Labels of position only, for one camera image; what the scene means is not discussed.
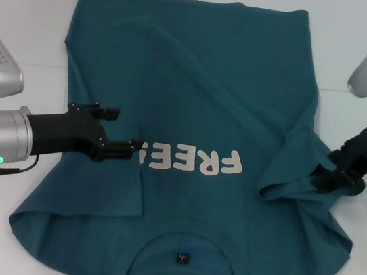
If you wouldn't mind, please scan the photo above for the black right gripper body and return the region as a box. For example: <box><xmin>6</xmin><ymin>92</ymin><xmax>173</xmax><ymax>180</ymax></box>
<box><xmin>324</xmin><ymin>113</ymin><xmax>367</xmax><ymax>187</ymax></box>

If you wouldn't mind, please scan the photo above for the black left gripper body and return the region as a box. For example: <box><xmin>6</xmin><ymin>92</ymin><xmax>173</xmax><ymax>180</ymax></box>
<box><xmin>21</xmin><ymin>97</ymin><xmax>114</xmax><ymax>163</ymax></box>

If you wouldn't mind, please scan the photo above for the teal t-shirt with white print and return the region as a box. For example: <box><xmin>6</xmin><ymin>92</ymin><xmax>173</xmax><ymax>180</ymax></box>
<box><xmin>0</xmin><ymin>0</ymin><xmax>367</xmax><ymax>275</ymax></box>

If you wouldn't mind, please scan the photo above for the black cable with silver plug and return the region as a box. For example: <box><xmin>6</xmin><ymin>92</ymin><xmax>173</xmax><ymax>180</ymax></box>
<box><xmin>0</xmin><ymin>150</ymin><xmax>40</xmax><ymax>189</ymax></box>

